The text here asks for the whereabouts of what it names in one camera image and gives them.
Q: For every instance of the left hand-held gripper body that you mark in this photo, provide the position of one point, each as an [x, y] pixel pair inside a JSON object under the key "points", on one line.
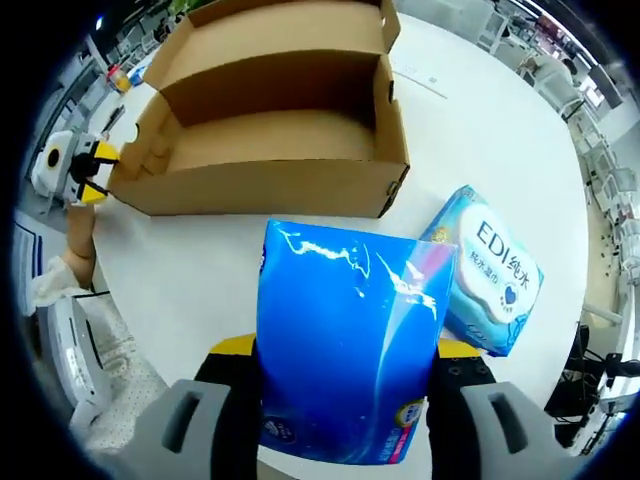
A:
{"points": [[52, 160]]}

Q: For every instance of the yellow jar with red lid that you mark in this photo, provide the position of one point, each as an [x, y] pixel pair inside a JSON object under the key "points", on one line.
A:
{"points": [[119, 80]]}

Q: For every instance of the white lace garment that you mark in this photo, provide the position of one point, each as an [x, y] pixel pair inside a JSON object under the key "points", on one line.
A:
{"points": [[125, 380]]}

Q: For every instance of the brown cardboard shoe box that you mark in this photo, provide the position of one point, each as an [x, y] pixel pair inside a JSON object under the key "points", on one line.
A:
{"points": [[260, 185]]}

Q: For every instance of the flat black device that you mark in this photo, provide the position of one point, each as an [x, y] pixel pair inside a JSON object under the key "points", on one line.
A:
{"points": [[116, 117]]}

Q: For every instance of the row of white office chairs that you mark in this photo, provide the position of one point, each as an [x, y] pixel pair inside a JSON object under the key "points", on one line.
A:
{"points": [[610, 175]]}

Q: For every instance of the light blue wet wipes pack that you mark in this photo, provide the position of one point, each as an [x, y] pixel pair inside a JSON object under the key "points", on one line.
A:
{"points": [[495, 280]]}

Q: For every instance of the small blue tissue box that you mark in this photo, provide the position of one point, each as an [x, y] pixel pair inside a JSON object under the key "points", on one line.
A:
{"points": [[141, 74]]}

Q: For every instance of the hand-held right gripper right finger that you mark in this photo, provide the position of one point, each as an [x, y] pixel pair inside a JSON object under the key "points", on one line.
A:
{"points": [[490, 435]]}

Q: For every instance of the white chest device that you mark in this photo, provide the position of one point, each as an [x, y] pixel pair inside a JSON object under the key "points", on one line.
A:
{"points": [[75, 360]]}

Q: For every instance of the blue soft tissue pack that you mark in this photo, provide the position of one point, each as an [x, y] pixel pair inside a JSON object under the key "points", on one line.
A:
{"points": [[340, 340]]}

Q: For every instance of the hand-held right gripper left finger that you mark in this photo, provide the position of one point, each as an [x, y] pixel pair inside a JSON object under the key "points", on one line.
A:
{"points": [[200, 435]]}

